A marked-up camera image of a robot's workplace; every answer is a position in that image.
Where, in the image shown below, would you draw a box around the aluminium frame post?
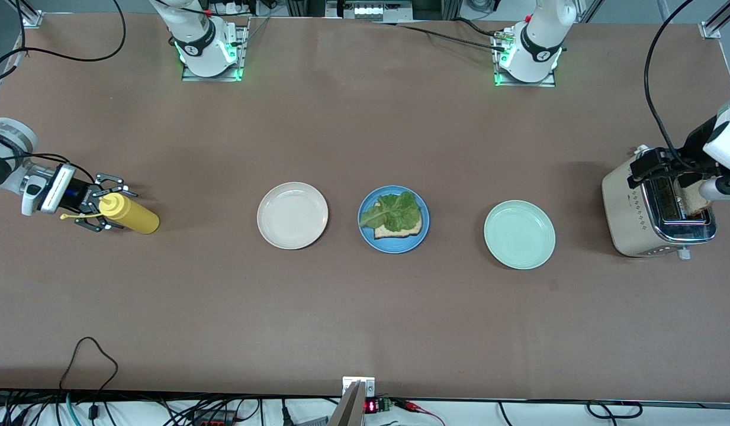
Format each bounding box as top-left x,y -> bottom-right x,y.
699,0 -> 730,40
9,0 -> 44,28

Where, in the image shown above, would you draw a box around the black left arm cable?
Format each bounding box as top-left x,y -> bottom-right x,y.
644,0 -> 694,170

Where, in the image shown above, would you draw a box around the pale green plate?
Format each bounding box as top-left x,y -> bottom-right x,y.
484,200 -> 557,270

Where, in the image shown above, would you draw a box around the red clip leads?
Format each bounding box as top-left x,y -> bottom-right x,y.
394,399 -> 446,426

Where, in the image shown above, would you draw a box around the black cable to arm base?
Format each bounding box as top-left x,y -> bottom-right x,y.
377,19 -> 509,51

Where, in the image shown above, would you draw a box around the blue plate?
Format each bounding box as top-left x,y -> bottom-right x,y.
358,185 -> 430,254

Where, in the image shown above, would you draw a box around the lit electronics unit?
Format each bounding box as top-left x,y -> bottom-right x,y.
326,0 -> 414,22

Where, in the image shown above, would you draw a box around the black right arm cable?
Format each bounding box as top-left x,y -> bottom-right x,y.
0,0 -> 127,185

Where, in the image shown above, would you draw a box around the aluminium camera mount post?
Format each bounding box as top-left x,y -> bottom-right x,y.
328,377 -> 376,426

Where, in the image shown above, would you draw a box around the beige chrome toaster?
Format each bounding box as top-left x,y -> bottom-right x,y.
602,145 -> 718,261

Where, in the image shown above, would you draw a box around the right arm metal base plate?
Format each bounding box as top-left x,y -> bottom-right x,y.
181,18 -> 245,82

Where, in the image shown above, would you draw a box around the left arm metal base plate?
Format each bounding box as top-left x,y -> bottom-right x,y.
493,33 -> 557,88

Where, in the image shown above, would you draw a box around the green lettuce leaf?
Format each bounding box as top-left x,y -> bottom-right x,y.
360,191 -> 423,233

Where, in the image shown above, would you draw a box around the coiled black cable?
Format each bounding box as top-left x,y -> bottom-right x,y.
586,401 -> 644,420

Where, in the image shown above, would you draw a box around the toasted bread slice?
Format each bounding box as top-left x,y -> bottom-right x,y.
374,201 -> 424,240
674,173 -> 716,217

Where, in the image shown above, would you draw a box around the white plate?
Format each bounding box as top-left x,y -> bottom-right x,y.
257,182 -> 329,250

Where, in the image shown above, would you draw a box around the yellow squeeze bottle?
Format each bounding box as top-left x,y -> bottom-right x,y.
60,192 -> 160,235

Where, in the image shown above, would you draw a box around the thin black looped cable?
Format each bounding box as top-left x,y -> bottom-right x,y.
59,337 -> 118,422

